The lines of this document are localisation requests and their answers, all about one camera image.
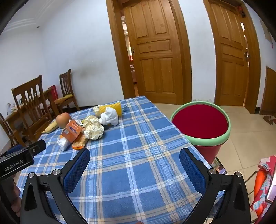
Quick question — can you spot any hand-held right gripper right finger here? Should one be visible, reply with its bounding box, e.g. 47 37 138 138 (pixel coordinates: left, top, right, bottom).
179 148 252 224

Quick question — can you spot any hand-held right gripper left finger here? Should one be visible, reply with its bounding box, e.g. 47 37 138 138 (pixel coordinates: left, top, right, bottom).
19 148 91 224

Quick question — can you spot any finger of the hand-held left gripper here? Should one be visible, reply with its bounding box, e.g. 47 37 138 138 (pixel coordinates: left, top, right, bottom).
23 140 47 159

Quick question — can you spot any orange snack packet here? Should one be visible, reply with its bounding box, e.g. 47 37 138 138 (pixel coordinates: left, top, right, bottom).
72 135 89 150

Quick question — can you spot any large cream paper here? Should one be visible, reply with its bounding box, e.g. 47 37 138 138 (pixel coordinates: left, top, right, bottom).
82 116 104 140

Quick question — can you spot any red bin with green rim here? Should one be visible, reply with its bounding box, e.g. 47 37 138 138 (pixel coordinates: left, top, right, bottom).
170 101 231 165

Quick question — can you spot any person's left hand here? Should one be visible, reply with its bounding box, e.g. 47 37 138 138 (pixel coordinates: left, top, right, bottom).
14 185 22 217

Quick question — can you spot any yellow banana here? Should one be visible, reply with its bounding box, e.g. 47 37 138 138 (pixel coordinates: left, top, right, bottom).
41 122 58 133

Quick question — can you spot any colourful picture book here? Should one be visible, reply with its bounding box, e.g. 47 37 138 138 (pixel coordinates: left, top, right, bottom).
210 157 227 175

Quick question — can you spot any white plastic packet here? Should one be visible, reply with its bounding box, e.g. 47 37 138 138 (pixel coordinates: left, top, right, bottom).
57 138 72 151

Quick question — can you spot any wooden dining chair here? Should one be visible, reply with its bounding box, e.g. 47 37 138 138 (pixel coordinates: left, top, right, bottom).
11 75 53 138
54 69 80 112
0 112 22 148

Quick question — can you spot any orange cardboard box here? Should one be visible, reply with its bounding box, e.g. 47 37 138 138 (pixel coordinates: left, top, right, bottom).
61 119 85 142

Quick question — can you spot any blue plaid tablecloth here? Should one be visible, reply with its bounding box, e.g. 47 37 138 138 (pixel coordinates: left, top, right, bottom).
16 96 223 224

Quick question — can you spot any yellow seat cushion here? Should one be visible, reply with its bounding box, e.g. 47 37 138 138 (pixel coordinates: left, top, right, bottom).
54 94 74 105

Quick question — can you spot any red box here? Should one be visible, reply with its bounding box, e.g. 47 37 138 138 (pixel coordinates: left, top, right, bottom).
48 85 58 100

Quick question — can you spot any white crumpled paper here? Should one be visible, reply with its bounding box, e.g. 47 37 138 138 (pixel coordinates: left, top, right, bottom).
100 106 119 126

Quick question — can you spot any orange metal chair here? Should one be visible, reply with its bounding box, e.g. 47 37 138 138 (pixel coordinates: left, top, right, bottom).
248 166 267 200

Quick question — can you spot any yellow sponge block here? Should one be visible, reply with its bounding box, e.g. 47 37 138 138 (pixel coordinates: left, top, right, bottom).
99 102 123 117

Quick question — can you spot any phone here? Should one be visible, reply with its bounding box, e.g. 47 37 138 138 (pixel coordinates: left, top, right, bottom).
266 184 276 203

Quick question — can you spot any wooden cabinet door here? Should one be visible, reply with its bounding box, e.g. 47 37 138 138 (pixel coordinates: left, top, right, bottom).
259 66 276 115

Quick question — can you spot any wooden panel door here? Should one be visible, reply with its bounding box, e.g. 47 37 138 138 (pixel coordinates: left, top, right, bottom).
124 0 184 105
208 0 250 107

